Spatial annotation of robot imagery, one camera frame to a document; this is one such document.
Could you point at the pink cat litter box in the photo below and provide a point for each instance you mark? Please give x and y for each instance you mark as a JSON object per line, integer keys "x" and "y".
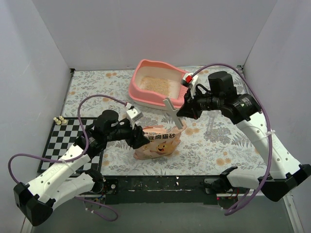
{"x": 161, "y": 70}

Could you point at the clear plastic litter scoop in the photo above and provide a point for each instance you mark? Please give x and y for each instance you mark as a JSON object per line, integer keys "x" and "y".
{"x": 211, "y": 117}

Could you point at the beige cat litter pile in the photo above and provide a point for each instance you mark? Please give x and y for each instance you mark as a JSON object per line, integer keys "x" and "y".
{"x": 158, "y": 85}

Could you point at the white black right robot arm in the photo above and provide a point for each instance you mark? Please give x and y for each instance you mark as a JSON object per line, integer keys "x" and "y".
{"x": 285, "y": 172}

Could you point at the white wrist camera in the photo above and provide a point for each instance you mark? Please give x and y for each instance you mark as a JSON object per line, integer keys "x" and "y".
{"x": 133, "y": 114}
{"x": 190, "y": 81}

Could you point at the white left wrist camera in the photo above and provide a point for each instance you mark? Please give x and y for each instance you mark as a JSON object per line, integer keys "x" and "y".
{"x": 133, "y": 114}

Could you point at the black white chessboard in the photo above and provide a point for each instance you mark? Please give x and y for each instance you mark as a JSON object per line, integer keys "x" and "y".
{"x": 60, "y": 139}

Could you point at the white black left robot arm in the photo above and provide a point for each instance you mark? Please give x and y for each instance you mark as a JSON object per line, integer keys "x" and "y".
{"x": 38, "y": 198}

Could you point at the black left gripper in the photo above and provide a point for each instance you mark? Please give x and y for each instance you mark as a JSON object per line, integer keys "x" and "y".
{"x": 137, "y": 135}

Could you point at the orange cat litter bag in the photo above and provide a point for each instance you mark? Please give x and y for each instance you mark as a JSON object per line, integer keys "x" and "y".
{"x": 163, "y": 142}

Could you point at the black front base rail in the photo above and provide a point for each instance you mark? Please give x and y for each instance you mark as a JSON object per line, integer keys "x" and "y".
{"x": 156, "y": 189}

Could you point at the cream chess pieces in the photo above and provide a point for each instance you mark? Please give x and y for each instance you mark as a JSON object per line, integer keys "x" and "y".
{"x": 59, "y": 120}

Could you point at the floral patterned table mat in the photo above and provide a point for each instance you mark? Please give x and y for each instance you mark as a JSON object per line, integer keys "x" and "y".
{"x": 199, "y": 152}

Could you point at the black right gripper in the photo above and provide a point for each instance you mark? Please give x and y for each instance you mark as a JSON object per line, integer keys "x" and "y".
{"x": 192, "y": 107}

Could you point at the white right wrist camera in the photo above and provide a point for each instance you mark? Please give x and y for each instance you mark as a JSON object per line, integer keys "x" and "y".
{"x": 190, "y": 81}

